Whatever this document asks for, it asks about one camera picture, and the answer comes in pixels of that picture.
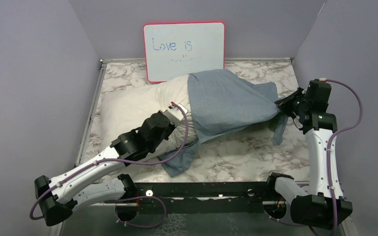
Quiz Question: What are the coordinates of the white pillow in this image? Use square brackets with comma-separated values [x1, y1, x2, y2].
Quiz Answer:
[100, 75, 199, 159]

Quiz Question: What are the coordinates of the red framed whiteboard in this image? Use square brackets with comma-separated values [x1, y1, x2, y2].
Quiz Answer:
[143, 21, 225, 84]

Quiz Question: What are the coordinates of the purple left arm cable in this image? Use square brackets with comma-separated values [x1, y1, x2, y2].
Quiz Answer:
[29, 102, 189, 229]

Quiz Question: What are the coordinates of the blue pillowcase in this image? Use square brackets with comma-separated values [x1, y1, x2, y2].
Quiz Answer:
[162, 69, 288, 177]

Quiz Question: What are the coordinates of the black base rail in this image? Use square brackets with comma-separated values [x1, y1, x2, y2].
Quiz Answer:
[110, 180, 297, 216]

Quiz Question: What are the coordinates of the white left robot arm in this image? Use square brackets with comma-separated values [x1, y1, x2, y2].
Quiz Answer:
[30, 103, 189, 226]

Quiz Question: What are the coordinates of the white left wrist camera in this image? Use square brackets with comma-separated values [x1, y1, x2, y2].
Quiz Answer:
[164, 102, 188, 126]

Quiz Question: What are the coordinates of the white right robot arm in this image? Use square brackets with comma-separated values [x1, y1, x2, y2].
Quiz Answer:
[264, 79, 352, 234]

